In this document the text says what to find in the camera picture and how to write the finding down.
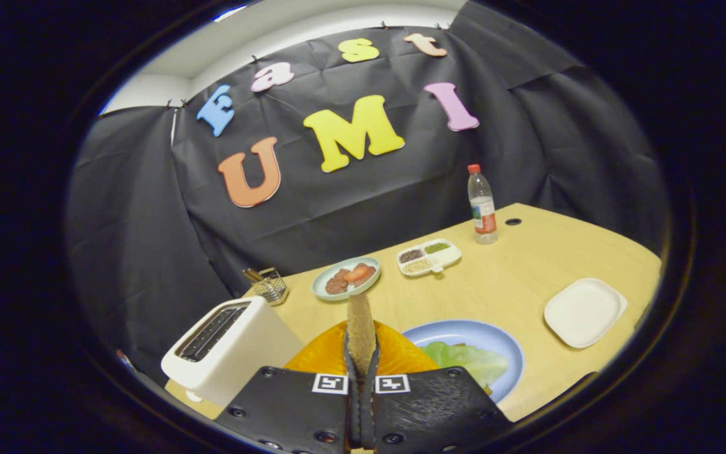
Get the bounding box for white divided condiment tray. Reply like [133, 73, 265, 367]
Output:
[396, 238, 463, 277]

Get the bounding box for black backdrop cloth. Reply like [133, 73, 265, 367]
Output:
[64, 0, 669, 385]

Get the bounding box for metal wire utensil holder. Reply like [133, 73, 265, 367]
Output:
[243, 267, 289, 306]

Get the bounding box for white square plate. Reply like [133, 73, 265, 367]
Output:
[544, 278, 628, 349]

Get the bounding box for clear plastic water bottle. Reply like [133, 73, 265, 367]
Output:
[467, 164, 498, 245]

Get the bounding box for blue round plate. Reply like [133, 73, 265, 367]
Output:
[401, 320, 525, 404]

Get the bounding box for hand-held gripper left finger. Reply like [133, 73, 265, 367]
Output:
[215, 320, 362, 454]

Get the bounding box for brown toast slice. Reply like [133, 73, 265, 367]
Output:
[345, 293, 377, 377]

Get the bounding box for brown meat slices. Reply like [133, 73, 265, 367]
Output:
[325, 264, 376, 295]

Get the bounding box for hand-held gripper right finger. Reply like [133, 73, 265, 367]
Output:
[363, 320, 512, 454]

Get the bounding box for green lettuce leaf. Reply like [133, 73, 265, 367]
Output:
[420, 341, 510, 388]

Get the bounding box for pale green round plate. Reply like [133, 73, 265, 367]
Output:
[311, 256, 381, 301]

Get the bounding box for white toaster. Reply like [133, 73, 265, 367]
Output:
[161, 296, 305, 407]

